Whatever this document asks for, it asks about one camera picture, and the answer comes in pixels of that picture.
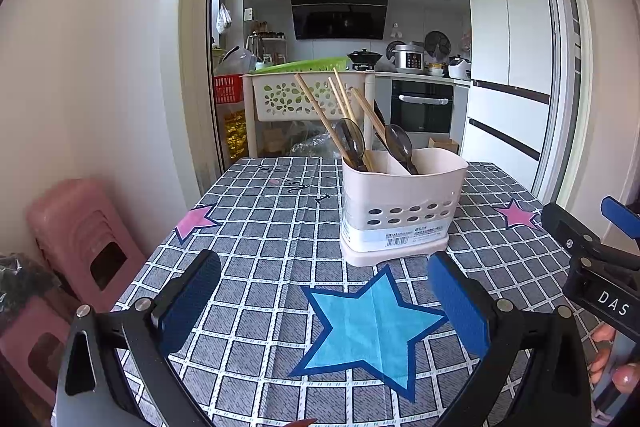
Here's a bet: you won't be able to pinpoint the person's right hand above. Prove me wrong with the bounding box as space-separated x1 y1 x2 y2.
589 324 640 395

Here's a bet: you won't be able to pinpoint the beige plastic utensil holder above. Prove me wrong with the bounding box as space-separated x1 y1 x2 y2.
339 147 469 268

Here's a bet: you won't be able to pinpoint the black plastic bag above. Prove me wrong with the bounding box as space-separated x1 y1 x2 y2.
0 254 61 338

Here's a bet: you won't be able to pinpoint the silver pressure cooker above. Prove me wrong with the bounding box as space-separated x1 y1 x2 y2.
391 41 426 74

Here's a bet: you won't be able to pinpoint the beige flower-cutout storage rack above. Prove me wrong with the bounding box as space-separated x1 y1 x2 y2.
241 69 376 158

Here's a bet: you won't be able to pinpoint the black wok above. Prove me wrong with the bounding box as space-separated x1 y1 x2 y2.
346 49 383 65

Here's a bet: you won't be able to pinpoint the bamboo chopstick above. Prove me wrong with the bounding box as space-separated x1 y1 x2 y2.
349 88 386 142
294 74 353 165
332 67 361 122
355 87 390 140
327 77 353 122

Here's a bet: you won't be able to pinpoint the white refrigerator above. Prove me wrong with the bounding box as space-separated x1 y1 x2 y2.
460 0 556 190

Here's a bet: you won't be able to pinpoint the red plastic basket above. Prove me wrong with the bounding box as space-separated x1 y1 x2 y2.
213 74 244 105

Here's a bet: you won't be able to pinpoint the black built-in oven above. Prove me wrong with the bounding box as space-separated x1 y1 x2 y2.
390 79 455 134

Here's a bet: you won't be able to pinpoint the black range hood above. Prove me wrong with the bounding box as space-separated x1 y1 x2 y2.
290 0 390 41

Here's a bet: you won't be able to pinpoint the grey checked star tablecloth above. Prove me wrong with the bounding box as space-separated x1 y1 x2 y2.
112 157 621 427

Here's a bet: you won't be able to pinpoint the gold foil packages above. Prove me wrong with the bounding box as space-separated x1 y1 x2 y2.
222 109 248 160

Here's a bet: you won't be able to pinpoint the green plastic basket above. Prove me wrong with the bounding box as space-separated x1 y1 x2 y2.
255 57 349 75

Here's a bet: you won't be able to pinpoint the clear plastic bag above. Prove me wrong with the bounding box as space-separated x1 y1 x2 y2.
290 127 346 158

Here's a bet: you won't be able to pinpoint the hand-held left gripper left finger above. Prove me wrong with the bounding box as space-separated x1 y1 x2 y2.
52 248 222 427

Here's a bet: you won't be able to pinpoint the white rice cooker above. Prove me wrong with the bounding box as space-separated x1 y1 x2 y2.
447 55 472 81

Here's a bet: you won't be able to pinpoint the dark translucent plastic spoon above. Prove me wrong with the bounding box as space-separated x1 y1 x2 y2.
334 118 368 172
384 123 420 175

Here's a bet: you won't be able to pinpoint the cardboard box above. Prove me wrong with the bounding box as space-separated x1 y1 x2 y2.
427 137 460 155

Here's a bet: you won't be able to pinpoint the black desk fan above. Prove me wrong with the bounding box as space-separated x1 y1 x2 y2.
424 30 449 60

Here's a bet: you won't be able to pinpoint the pink plastic stool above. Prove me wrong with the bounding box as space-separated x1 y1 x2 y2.
25 177 147 314
0 296 81 408

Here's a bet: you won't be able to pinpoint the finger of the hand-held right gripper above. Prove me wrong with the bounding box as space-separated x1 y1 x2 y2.
541 203 640 279
600 196 640 242

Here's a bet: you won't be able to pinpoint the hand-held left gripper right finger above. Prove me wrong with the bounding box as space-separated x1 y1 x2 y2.
426 252 593 427

